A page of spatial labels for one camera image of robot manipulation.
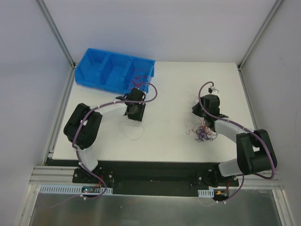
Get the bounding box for white wire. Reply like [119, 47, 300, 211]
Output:
[119, 121, 145, 142]

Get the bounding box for red wire bundle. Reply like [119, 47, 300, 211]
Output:
[184, 94, 221, 143]

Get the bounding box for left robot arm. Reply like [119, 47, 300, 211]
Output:
[63, 88, 146, 183]

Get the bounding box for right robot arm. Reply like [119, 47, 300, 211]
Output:
[192, 94, 277, 187]

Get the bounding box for blue compartment bin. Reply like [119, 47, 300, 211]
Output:
[75, 48, 156, 94]

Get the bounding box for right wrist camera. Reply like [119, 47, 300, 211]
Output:
[208, 86, 220, 97]

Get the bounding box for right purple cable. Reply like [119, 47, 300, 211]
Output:
[198, 81, 277, 208]

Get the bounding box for purple cable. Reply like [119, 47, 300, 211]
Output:
[198, 81, 277, 208]
[39, 82, 158, 209]

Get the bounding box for red wires in bin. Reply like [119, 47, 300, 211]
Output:
[128, 67, 150, 90]

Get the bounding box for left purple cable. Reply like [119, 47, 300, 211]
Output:
[39, 82, 158, 209]

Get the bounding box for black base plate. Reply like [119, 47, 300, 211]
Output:
[46, 159, 239, 196]

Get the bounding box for right aluminium frame post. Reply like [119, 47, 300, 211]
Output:
[237, 0, 285, 71]

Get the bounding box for aluminium frame post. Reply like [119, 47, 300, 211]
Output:
[35, 0, 77, 71]
[237, 0, 285, 71]

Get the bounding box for right white cable duct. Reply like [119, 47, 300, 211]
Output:
[198, 189, 214, 198]

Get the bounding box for white cable duct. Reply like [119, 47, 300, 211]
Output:
[40, 185, 113, 196]
[198, 189, 214, 198]

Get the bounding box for left white cable duct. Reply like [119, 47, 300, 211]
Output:
[40, 185, 113, 196]

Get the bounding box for aluminium front rail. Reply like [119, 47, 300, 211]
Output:
[29, 166, 284, 190]

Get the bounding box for left aluminium frame post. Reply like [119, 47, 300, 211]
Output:
[35, 0, 77, 71]

